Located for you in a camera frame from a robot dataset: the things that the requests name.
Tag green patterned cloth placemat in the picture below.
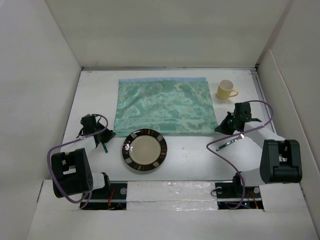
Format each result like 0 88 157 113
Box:
113 77 218 137

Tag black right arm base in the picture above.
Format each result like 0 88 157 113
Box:
210 179 264 210

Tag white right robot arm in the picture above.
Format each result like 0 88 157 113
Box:
215 112 303 197

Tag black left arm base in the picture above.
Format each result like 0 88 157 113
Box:
79 181 128 211

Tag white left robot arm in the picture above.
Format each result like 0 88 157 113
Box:
47 115 116 203

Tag yellow ceramic mug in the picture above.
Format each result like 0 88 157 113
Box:
216 79 239 100

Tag dark rimmed cream plate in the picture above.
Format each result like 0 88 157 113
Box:
121 128 168 172

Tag green handled steak knife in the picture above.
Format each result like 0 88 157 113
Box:
101 142 109 153

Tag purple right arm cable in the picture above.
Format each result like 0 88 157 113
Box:
206 100 276 210

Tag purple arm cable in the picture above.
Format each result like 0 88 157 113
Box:
206 100 276 210
46 114 109 208

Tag green handled silver fork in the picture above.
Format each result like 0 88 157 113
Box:
216 134 245 152

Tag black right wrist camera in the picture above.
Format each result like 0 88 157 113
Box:
234 102 252 120

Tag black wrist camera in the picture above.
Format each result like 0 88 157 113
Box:
80 114 97 135
234 102 252 120

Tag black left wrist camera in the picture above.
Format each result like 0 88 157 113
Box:
80 114 97 135

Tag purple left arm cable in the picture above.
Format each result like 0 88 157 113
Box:
46 114 109 208

